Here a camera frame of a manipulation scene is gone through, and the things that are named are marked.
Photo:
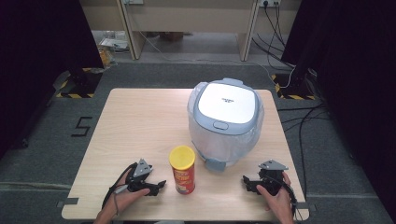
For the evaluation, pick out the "beige wooden desk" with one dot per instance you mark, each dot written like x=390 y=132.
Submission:
x=190 y=15

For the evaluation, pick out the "grey tape strip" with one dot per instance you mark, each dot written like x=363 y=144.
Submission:
x=67 y=202
x=306 y=207

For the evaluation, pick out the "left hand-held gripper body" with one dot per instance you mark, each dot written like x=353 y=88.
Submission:
x=139 y=177

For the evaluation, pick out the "person's right hand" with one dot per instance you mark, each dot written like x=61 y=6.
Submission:
x=278 y=202

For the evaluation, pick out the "red chip can yellow lid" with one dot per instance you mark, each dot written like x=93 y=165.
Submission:
x=183 y=170

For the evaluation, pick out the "pile of packets and papers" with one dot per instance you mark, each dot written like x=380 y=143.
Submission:
x=110 y=46

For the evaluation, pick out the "white grey rice cooker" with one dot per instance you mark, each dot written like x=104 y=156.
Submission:
x=225 y=115

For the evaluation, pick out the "person's left hand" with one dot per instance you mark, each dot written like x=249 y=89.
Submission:
x=124 y=199

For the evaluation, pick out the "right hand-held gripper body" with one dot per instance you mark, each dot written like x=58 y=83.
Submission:
x=271 y=178

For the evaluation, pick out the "black curtain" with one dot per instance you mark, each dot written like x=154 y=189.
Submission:
x=351 y=77
x=37 y=62

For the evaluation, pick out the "white wall socket strip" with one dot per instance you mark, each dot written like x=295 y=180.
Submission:
x=269 y=2

